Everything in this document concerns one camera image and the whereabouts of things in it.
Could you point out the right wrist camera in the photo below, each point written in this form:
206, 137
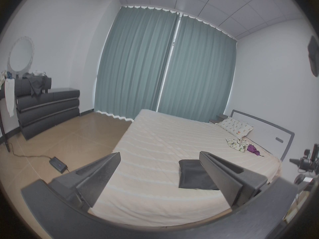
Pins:
307, 152

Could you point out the black garment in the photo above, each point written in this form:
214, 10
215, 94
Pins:
194, 175

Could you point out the bed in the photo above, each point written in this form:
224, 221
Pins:
162, 143

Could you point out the white printed pillow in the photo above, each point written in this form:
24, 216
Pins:
234, 127

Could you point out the purple satin garment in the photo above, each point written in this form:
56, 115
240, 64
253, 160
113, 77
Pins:
253, 149

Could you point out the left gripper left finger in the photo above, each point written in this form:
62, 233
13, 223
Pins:
97, 178

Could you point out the dark bedside table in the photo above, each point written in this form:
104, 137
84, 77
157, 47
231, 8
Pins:
218, 118

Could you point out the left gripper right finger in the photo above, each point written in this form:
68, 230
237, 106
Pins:
231, 180

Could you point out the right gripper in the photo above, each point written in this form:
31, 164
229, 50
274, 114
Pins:
306, 164

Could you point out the black power adapter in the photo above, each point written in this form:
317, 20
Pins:
58, 164

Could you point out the dark grey chest of drawers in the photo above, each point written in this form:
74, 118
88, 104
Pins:
47, 108

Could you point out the blue-green curtain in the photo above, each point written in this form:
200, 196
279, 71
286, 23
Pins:
134, 58
199, 68

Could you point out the dark grey garment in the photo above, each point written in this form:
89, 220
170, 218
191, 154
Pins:
36, 85

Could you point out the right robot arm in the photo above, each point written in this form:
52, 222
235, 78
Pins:
316, 158

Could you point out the white floral printed garment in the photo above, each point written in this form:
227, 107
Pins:
236, 144

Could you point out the round white mirror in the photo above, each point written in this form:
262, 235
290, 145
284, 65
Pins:
21, 55

